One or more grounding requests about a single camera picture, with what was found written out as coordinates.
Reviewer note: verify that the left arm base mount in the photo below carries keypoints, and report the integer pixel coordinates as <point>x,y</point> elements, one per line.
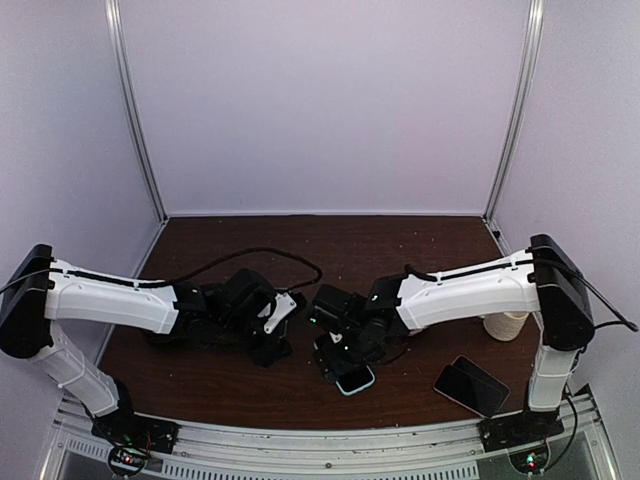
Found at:
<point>133,438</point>

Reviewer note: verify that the aluminium frame post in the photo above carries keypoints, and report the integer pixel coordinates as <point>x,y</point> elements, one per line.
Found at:
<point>528,62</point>
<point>117,36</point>

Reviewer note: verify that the dark smartphone lower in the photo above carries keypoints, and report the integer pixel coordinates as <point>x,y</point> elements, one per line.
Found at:
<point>491,391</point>

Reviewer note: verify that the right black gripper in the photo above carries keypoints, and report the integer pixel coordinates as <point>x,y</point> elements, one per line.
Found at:
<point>333,366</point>

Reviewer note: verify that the red floral saucer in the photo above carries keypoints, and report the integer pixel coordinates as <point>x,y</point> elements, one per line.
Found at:
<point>162,341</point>

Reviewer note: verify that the right aluminium frame post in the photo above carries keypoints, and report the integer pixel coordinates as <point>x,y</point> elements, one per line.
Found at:
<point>528,62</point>

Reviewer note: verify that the left aluminium frame post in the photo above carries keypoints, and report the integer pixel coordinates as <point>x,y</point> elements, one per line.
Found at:
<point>117,36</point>

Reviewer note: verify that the front aluminium rail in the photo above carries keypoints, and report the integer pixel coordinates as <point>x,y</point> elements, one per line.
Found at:
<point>451,450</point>

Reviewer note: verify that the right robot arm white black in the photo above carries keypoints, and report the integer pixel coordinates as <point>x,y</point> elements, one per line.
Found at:
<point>540,279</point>

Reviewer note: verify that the cream ribbed mug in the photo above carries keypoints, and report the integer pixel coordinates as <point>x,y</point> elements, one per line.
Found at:
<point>505,326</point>

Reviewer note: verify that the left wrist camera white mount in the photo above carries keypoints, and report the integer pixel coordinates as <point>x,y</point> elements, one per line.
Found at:
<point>275,314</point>

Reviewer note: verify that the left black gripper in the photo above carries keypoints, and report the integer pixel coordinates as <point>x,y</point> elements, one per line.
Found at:
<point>271,352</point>

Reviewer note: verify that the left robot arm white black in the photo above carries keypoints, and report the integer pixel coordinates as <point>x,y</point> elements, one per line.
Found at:
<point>44,291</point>

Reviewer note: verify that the pink edged smartphone bottom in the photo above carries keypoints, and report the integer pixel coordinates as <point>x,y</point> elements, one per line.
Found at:
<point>460,388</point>

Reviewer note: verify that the light blue phone case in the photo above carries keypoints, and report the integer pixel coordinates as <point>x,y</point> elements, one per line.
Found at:
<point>356,384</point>

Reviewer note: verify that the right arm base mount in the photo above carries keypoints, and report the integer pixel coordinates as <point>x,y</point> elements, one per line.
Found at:
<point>525,436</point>

